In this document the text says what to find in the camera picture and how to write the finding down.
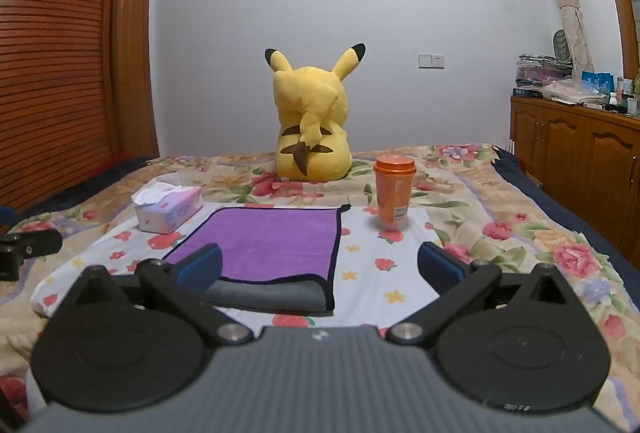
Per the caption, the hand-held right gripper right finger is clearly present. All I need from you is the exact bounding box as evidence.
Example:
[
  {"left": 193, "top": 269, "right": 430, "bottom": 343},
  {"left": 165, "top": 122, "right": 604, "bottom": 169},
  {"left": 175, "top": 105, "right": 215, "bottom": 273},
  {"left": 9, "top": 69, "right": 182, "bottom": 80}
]
[{"left": 386, "top": 241, "right": 582, "bottom": 345}]

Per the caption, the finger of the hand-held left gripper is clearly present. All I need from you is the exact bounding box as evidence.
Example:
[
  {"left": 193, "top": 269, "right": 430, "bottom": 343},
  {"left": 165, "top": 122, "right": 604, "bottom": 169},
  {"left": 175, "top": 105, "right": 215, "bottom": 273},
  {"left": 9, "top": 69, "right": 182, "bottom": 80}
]
[{"left": 0, "top": 229, "right": 64, "bottom": 282}]

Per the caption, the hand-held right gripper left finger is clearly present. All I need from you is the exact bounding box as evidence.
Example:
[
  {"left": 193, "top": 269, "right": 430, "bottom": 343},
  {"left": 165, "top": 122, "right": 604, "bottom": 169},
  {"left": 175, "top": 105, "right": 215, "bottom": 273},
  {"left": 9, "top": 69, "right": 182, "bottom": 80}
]
[{"left": 64, "top": 243, "right": 254, "bottom": 345}]

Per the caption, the purple towel with grey back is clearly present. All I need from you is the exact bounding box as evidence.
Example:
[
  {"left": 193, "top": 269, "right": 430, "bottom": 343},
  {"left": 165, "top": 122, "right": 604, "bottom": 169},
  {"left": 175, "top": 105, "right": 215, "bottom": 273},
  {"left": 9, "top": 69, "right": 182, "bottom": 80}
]
[{"left": 162, "top": 204, "right": 352, "bottom": 313}]

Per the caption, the pastel tissue box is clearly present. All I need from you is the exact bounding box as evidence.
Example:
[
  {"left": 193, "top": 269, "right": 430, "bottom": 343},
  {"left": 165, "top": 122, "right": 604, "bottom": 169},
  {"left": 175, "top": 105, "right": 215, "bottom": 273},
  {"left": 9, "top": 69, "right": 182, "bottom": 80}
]
[{"left": 131, "top": 182, "right": 204, "bottom": 235}]

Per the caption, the orange cup with lid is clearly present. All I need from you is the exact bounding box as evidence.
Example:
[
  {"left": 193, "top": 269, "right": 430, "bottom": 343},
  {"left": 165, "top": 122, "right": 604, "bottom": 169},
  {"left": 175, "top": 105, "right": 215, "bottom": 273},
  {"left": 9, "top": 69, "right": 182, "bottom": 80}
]
[{"left": 373, "top": 154, "right": 417, "bottom": 230}]

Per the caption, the yellow plush toy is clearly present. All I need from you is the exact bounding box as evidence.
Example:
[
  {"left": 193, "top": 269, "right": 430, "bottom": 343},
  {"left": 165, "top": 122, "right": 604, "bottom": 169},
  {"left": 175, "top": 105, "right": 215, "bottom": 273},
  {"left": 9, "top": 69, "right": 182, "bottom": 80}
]
[{"left": 264, "top": 44, "right": 366, "bottom": 181}]

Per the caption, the wooden cabinet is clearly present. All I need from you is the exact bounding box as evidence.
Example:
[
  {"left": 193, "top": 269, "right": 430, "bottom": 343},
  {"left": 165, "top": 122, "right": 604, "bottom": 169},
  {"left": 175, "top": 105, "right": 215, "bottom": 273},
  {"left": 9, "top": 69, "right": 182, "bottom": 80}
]
[{"left": 509, "top": 96, "right": 640, "bottom": 240}]

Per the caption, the wooden louvered wardrobe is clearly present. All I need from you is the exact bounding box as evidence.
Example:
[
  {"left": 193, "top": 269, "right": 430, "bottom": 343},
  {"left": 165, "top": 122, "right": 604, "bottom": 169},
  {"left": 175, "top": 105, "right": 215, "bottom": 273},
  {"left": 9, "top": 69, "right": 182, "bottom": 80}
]
[{"left": 0, "top": 0, "right": 132, "bottom": 214}]

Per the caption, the wooden door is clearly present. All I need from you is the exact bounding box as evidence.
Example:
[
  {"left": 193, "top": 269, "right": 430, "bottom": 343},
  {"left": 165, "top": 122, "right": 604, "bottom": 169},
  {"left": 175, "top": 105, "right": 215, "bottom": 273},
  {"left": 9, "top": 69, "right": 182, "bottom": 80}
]
[{"left": 111, "top": 0, "right": 161, "bottom": 160}]

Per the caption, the beige folded cloth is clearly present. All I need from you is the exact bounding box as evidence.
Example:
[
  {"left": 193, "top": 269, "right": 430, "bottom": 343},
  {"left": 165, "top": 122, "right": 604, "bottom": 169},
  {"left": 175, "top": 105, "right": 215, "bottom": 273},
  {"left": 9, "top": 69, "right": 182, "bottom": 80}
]
[{"left": 542, "top": 80, "right": 609, "bottom": 107}]

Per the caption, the stack of folded cloths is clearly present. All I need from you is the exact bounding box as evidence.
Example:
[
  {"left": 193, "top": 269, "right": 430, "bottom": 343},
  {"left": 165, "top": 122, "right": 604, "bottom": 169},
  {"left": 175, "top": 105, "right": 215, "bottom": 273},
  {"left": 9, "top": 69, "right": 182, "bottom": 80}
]
[{"left": 515, "top": 54, "right": 574, "bottom": 89}]

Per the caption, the blue box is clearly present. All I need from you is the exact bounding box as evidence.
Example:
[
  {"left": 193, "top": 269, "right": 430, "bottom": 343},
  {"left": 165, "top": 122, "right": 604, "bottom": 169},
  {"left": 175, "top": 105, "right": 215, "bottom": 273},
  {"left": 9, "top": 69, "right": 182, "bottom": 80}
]
[{"left": 580, "top": 70, "right": 614, "bottom": 97}]

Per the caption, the green ribbed cushion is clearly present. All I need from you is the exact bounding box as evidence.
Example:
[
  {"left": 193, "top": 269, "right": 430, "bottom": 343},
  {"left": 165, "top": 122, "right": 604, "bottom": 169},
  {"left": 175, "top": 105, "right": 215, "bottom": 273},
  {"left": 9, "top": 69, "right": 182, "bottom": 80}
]
[{"left": 552, "top": 29, "right": 572, "bottom": 62}]

